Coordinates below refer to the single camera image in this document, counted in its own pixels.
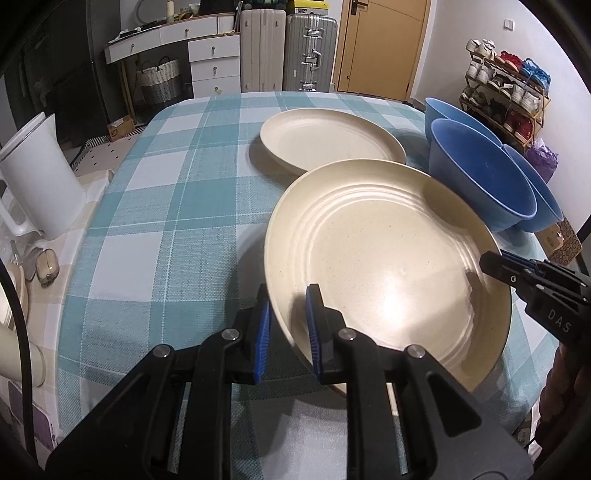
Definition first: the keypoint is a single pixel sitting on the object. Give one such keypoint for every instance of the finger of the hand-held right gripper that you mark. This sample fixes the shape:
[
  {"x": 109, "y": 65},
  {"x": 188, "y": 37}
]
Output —
[
  {"x": 501, "y": 270},
  {"x": 521, "y": 259}
]

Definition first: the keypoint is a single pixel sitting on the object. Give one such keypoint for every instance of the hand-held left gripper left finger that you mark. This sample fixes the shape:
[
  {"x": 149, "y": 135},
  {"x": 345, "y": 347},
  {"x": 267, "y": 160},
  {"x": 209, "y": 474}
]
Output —
[{"x": 263, "y": 332}]

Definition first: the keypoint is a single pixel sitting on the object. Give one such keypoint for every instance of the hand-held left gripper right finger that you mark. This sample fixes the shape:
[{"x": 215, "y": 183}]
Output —
[{"x": 314, "y": 332}]

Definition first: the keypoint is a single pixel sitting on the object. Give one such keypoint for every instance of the blue bowl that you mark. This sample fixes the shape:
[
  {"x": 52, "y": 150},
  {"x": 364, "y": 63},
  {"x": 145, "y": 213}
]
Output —
[
  {"x": 443, "y": 110},
  {"x": 480, "y": 175},
  {"x": 545, "y": 198}
]

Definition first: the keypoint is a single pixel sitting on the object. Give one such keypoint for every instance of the cream ribbed plate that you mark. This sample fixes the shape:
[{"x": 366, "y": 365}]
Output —
[
  {"x": 392, "y": 258},
  {"x": 323, "y": 138}
]

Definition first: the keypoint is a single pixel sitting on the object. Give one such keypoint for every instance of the person's right hand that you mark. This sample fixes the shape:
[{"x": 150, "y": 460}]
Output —
[{"x": 561, "y": 392}]

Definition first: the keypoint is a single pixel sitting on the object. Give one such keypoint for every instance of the patterned cardboard box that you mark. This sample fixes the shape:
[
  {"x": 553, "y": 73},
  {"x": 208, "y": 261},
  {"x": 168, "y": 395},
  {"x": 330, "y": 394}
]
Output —
[{"x": 565, "y": 244}]

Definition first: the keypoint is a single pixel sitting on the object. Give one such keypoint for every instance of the purple bag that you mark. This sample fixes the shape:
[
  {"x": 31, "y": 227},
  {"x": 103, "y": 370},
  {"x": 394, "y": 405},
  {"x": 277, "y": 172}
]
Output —
[{"x": 540, "y": 159}]

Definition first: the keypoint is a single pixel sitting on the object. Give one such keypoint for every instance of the teal checked tablecloth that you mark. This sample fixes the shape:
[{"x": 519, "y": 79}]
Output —
[{"x": 184, "y": 230}]

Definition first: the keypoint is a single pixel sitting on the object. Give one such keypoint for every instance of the wooden shoe rack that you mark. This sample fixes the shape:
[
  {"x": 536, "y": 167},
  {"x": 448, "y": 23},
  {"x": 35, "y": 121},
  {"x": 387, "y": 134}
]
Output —
[{"x": 535, "y": 124}]

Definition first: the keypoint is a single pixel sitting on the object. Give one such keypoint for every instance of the rows of shoes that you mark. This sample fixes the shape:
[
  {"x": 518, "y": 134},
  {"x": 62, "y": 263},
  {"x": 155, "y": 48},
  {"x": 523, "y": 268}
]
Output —
[{"x": 508, "y": 87}]

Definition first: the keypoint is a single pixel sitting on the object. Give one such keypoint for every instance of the cream cylinder container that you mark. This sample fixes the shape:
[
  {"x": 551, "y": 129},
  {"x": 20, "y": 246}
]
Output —
[{"x": 23, "y": 355}]

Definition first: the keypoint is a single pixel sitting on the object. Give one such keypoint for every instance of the small cardboard box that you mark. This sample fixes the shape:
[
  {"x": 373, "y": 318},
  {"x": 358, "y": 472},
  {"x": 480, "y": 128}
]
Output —
[{"x": 121, "y": 128}]

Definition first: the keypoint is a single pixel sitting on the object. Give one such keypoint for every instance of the wooden door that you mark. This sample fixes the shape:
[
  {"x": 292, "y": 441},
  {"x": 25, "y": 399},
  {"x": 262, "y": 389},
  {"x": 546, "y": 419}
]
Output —
[{"x": 383, "y": 46}]

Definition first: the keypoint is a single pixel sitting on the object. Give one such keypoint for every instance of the white kettle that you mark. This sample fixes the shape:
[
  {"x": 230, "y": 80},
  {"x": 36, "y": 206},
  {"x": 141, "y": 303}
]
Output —
[{"x": 41, "y": 184}]

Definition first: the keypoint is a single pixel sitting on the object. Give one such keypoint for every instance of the woven laundry basket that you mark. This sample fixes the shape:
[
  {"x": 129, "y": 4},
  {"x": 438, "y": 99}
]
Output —
[{"x": 159, "y": 78}]

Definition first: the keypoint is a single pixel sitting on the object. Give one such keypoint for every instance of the white desk with drawers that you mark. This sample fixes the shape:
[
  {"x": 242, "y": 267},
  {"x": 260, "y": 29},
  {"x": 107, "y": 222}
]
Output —
[{"x": 214, "y": 60}]

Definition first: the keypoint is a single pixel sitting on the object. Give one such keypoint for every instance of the beige suitcase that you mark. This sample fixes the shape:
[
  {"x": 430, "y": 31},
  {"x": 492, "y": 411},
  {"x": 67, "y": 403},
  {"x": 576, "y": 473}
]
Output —
[{"x": 263, "y": 50}]

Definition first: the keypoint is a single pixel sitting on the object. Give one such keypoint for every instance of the silver suitcase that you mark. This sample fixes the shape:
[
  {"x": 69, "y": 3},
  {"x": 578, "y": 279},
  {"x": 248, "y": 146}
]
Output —
[{"x": 300, "y": 50}]

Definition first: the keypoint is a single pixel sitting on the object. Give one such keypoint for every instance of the black yellow box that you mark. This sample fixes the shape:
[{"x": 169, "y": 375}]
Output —
[{"x": 309, "y": 5}]

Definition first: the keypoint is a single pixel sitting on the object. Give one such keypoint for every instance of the cream bottle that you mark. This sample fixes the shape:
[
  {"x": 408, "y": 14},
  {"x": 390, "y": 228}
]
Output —
[{"x": 171, "y": 11}]

